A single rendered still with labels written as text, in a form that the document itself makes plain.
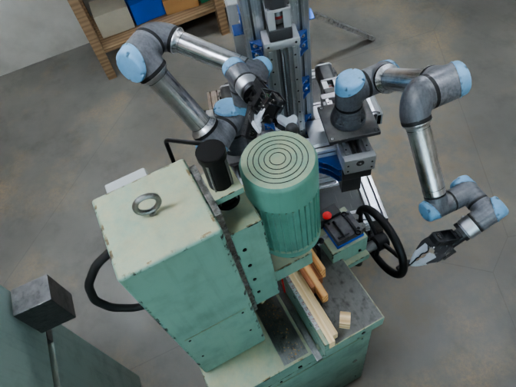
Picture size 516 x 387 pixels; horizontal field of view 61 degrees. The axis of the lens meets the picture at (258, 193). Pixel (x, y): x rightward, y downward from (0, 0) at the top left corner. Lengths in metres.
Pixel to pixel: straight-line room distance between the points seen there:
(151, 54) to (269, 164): 0.76
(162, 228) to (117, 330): 1.74
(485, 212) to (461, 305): 0.94
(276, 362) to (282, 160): 0.75
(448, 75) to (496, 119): 1.77
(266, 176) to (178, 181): 0.19
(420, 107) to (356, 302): 0.64
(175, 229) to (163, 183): 0.13
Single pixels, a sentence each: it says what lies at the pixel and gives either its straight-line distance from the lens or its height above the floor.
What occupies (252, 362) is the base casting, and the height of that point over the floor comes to 0.80.
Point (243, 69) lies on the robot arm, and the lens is 1.41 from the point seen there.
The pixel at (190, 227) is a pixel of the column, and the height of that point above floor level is 1.52.
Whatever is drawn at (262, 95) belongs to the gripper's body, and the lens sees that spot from 1.30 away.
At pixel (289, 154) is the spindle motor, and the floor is 1.50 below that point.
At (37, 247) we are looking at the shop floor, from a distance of 3.11.
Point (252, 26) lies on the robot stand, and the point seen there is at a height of 1.27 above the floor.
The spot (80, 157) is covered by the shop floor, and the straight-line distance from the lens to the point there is 3.42.
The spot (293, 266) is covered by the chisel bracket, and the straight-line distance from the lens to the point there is 1.34.
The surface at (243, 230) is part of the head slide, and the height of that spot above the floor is 1.41.
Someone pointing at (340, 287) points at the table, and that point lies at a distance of 1.47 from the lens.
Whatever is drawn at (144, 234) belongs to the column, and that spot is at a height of 1.52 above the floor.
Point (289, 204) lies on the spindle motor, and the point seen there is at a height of 1.45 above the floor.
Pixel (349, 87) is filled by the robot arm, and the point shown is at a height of 1.04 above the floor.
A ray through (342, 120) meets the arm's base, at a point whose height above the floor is 0.87.
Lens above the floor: 2.25
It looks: 54 degrees down
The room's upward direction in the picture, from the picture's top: 13 degrees counter-clockwise
